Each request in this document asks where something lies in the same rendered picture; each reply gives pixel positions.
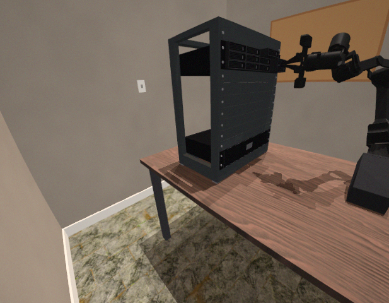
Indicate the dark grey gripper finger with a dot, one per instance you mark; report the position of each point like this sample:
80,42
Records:
292,60
293,67

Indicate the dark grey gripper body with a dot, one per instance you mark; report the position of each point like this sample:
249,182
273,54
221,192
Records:
311,61

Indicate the black server rack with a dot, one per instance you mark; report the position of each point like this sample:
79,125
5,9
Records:
241,113

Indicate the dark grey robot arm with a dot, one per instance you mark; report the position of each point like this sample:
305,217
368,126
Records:
334,59

